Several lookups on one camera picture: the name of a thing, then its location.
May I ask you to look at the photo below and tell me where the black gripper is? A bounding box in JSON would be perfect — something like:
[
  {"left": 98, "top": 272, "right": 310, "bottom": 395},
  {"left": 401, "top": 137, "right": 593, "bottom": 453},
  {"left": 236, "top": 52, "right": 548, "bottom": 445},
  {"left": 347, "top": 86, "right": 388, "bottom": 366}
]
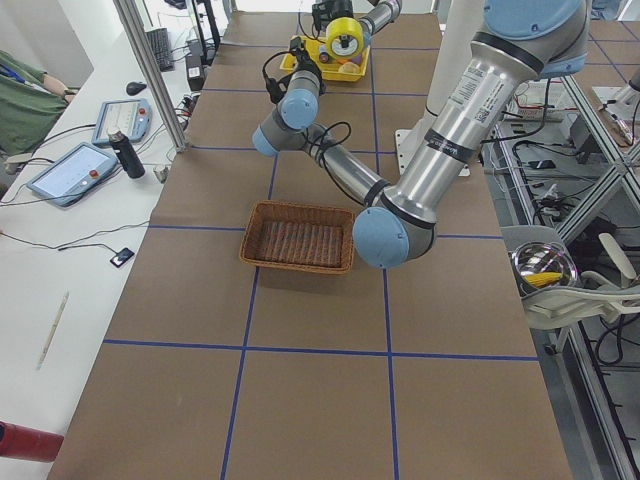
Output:
[{"left": 312, "top": 0, "right": 353, "bottom": 24}]

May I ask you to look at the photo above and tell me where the yellow tape roll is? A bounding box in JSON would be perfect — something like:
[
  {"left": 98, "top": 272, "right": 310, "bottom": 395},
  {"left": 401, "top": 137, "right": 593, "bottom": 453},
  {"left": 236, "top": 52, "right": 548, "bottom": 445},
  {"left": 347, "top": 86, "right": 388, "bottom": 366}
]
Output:
[{"left": 325, "top": 17, "right": 365, "bottom": 60}]

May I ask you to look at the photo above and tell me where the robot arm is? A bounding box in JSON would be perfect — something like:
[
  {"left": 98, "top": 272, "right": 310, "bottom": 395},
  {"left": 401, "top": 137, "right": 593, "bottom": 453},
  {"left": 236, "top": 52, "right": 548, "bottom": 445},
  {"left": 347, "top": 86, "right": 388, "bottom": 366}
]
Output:
[{"left": 252, "top": 1, "right": 591, "bottom": 269}]

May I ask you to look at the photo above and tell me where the yellow plastic basket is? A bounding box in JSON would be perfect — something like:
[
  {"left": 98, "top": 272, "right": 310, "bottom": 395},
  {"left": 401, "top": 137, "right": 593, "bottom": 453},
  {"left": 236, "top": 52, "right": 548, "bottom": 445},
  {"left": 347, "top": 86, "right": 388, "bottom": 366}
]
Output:
[{"left": 280, "top": 35, "right": 370, "bottom": 82}]

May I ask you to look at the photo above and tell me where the brown wicker basket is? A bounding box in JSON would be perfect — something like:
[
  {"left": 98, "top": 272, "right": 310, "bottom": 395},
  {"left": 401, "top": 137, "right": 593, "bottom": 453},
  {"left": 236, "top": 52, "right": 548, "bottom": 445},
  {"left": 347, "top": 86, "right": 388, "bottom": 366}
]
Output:
[{"left": 239, "top": 200, "right": 355, "bottom": 275}]

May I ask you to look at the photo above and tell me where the toy croissant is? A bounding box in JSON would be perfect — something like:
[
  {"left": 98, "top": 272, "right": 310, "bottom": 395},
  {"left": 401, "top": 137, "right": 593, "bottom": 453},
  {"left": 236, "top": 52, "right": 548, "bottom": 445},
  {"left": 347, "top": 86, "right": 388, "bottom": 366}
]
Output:
[{"left": 338, "top": 61, "right": 360, "bottom": 75}]

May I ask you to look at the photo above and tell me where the black keyboard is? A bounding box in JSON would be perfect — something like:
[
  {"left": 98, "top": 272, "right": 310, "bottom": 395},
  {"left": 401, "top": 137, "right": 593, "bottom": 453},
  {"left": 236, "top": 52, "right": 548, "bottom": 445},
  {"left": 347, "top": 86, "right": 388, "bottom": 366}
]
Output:
[{"left": 146, "top": 28, "right": 174, "bottom": 72}]

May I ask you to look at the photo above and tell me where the black computer mouse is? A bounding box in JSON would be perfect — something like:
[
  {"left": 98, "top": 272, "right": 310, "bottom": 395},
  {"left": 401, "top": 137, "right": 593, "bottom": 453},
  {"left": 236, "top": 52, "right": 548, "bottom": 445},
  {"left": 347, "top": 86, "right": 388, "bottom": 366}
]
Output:
[{"left": 125, "top": 82, "right": 147, "bottom": 96}]

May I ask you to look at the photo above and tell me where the far teach pendant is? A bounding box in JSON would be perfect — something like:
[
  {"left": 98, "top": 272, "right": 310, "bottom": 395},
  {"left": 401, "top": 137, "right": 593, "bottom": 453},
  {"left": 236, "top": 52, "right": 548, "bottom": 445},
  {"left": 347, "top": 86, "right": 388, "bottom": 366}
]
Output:
[{"left": 91, "top": 99, "right": 152, "bottom": 147}]

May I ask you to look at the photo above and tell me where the teach pendant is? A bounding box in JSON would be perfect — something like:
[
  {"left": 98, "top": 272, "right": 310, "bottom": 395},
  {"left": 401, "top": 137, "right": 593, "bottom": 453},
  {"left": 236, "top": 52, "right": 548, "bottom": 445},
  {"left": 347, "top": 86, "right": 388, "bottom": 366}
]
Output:
[
  {"left": 91, "top": 99, "right": 152, "bottom": 147},
  {"left": 27, "top": 143, "right": 117, "bottom": 207}
]

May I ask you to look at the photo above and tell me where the black thermos bottle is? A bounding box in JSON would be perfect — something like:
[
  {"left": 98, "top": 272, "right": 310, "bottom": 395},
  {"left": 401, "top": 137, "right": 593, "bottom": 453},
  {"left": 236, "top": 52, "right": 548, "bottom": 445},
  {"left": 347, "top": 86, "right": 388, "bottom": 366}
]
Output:
[{"left": 107, "top": 126, "right": 145, "bottom": 179}]

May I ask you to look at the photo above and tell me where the near teach pendant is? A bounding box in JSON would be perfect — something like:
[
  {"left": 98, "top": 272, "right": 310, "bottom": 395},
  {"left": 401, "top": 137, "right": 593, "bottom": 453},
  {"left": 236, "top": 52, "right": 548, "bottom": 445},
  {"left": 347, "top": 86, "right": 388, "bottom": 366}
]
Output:
[{"left": 27, "top": 143, "right": 117, "bottom": 207}]

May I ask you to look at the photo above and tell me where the person in green shirt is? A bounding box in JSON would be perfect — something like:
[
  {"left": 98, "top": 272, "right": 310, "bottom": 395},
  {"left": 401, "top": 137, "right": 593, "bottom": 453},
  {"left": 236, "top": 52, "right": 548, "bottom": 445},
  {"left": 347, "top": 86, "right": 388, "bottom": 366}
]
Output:
[{"left": 1, "top": 51, "right": 78, "bottom": 156}]

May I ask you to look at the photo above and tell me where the black smartphone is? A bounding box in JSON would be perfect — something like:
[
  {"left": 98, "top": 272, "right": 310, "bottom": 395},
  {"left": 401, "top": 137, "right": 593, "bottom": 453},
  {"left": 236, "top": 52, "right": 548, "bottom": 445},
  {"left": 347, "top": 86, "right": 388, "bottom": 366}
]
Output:
[{"left": 110, "top": 247, "right": 135, "bottom": 268}]

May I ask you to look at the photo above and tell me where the metal pot with corn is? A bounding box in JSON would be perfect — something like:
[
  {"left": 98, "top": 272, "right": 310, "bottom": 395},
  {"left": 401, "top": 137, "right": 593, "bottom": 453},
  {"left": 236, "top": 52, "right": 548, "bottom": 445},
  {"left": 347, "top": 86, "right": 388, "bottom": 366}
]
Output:
[{"left": 510, "top": 242, "right": 579, "bottom": 296}]

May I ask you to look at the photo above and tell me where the red cylinder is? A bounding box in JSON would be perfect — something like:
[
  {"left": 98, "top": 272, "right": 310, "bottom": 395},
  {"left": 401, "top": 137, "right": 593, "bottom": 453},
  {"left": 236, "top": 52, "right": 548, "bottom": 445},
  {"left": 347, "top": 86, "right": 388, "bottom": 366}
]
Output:
[{"left": 1, "top": 422, "right": 64, "bottom": 462}]

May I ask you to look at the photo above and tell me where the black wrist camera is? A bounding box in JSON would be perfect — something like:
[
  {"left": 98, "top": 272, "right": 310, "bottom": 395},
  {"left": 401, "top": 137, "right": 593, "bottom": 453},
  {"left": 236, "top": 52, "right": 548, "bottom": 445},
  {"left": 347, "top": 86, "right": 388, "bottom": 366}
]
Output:
[{"left": 262, "top": 35, "right": 311, "bottom": 105}]

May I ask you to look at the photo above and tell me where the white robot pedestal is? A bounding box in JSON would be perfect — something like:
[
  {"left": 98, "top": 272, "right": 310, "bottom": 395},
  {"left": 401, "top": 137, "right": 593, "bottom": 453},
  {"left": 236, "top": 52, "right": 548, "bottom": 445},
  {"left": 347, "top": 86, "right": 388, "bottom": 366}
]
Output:
[{"left": 395, "top": 0, "right": 484, "bottom": 174}]

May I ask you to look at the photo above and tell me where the aluminium frame post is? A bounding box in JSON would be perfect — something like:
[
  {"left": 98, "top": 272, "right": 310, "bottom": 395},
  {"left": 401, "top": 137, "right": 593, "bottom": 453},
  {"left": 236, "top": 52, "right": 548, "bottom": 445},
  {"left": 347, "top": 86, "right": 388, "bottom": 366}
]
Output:
[{"left": 113, "top": 0, "right": 187, "bottom": 153}]

